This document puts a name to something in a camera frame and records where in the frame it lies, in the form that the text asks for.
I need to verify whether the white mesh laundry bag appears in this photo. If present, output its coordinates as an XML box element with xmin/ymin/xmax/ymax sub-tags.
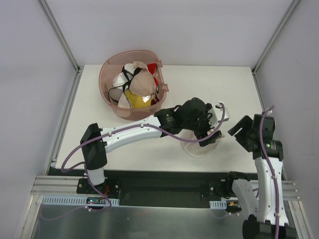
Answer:
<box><xmin>180</xmin><ymin>130</ymin><xmax>225</xmax><ymax>158</ymax></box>

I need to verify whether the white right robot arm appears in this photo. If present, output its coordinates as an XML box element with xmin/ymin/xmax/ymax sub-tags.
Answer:
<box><xmin>224</xmin><ymin>114</ymin><xmax>295</xmax><ymax>239</ymax></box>

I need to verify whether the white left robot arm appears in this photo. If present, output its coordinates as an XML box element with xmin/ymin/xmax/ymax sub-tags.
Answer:
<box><xmin>80</xmin><ymin>98</ymin><xmax>229</xmax><ymax>194</ymax></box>

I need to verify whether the yellow bra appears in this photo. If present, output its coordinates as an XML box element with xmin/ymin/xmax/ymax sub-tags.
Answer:
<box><xmin>125</xmin><ymin>90</ymin><xmax>152</xmax><ymax>109</ymax></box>

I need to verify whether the red bra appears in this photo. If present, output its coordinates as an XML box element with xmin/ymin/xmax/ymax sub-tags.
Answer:
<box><xmin>147</xmin><ymin>63</ymin><xmax>160</xmax><ymax>105</ymax></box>

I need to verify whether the white bra black trim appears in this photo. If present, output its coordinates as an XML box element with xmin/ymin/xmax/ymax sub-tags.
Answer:
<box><xmin>108</xmin><ymin>63</ymin><xmax>137</xmax><ymax>105</ymax></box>

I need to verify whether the pink translucent plastic basket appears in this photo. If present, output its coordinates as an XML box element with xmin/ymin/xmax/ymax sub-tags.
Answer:
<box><xmin>99</xmin><ymin>50</ymin><xmax>168</xmax><ymax>120</ymax></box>

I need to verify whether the metal front sheet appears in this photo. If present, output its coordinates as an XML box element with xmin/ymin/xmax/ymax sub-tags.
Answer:
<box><xmin>17</xmin><ymin>195</ymin><xmax>244</xmax><ymax>239</ymax></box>

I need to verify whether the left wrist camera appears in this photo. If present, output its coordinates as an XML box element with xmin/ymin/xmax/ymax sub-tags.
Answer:
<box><xmin>208</xmin><ymin>101</ymin><xmax>230</xmax><ymax>125</ymax></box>

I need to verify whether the right white cable duct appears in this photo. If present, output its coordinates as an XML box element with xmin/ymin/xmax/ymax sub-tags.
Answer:
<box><xmin>209</xmin><ymin>200</ymin><xmax>227</xmax><ymax>210</ymax></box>

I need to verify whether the white cable duct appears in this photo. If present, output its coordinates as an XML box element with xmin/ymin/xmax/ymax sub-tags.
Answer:
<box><xmin>42</xmin><ymin>196</ymin><xmax>110</xmax><ymax>207</ymax></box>
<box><xmin>209</xmin><ymin>200</ymin><xmax>227</xmax><ymax>210</ymax></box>

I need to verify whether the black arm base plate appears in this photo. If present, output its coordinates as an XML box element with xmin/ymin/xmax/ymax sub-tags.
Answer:
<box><xmin>76</xmin><ymin>170</ymin><xmax>262</xmax><ymax>209</ymax></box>

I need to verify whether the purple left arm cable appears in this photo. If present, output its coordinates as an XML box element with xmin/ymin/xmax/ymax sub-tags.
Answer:
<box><xmin>61</xmin><ymin>103</ymin><xmax>226</xmax><ymax>212</ymax></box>

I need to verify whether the right aluminium frame post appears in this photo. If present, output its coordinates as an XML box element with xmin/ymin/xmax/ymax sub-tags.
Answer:
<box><xmin>252</xmin><ymin>0</ymin><xmax>301</xmax><ymax>76</ymax></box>

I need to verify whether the aluminium frame post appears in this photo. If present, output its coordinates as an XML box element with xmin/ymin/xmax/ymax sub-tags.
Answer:
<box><xmin>252</xmin><ymin>0</ymin><xmax>301</xmax><ymax>76</ymax></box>
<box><xmin>37</xmin><ymin>0</ymin><xmax>81</xmax><ymax>73</ymax></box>

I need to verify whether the left aluminium frame post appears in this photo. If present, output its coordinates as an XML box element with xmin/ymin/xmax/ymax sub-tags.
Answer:
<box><xmin>37</xmin><ymin>0</ymin><xmax>81</xmax><ymax>73</ymax></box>

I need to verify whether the front aluminium frame rail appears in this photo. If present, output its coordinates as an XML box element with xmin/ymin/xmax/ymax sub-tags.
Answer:
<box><xmin>31</xmin><ymin>174</ymin><xmax>85</xmax><ymax>196</ymax></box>

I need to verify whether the left white cable duct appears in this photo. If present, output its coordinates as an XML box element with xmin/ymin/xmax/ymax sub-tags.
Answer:
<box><xmin>42</xmin><ymin>196</ymin><xmax>110</xmax><ymax>207</ymax></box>

